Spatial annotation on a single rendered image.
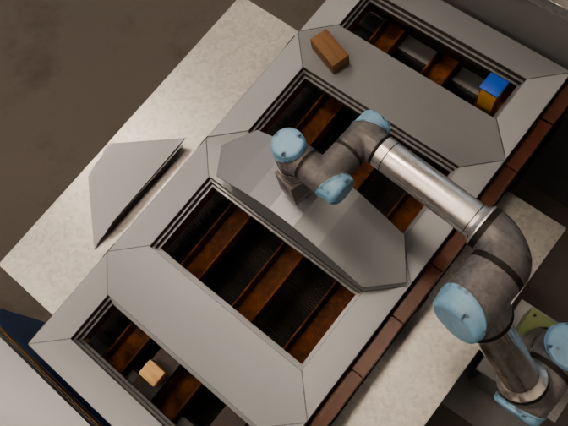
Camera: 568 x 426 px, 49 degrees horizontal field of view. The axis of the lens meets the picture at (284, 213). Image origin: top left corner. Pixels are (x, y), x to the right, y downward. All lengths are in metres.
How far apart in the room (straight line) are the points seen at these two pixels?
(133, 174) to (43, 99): 1.36
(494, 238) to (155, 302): 0.96
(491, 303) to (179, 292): 0.89
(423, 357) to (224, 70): 1.11
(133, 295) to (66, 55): 1.81
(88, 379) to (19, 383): 0.21
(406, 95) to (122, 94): 1.64
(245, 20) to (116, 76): 1.13
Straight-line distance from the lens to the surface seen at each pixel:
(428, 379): 1.88
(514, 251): 1.28
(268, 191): 1.65
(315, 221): 1.60
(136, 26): 3.33
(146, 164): 2.03
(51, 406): 1.91
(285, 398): 1.70
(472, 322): 1.24
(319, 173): 1.33
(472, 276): 1.26
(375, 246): 1.65
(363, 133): 1.36
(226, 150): 1.85
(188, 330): 1.77
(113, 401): 1.82
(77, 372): 1.87
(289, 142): 1.34
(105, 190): 2.06
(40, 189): 3.12
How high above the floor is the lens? 2.55
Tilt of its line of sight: 70 degrees down
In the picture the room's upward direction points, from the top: 23 degrees counter-clockwise
